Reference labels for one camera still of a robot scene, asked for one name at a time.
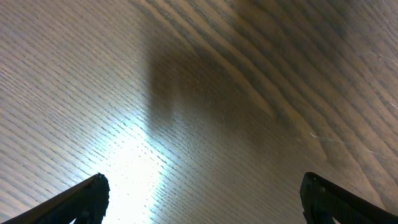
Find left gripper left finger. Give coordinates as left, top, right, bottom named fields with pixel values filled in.
left=3, top=173, right=110, bottom=224

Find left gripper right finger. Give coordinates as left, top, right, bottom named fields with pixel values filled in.
left=300, top=172, right=397, bottom=224

